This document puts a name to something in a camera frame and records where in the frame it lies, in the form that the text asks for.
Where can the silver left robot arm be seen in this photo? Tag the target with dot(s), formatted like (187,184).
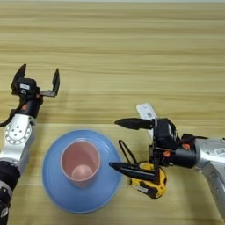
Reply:
(16,140)

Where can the white rectangular remote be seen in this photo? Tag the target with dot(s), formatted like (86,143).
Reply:
(146,111)

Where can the gripper small black box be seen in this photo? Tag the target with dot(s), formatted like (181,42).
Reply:
(165,133)
(26,86)

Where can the right gripper small black box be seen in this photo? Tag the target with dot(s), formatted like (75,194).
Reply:
(165,133)

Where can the round blue plate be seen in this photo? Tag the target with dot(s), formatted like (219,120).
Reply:
(108,175)

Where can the left gripper small black box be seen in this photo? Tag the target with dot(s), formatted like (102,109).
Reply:
(26,86)

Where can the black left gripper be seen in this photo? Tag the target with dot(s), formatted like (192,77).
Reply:
(29,106)

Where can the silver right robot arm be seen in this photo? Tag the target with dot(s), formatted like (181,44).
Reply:
(211,155)

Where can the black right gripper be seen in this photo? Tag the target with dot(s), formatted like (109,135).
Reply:
(181,156)

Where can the pink plastic cup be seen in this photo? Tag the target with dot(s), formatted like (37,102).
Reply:
(80,161)

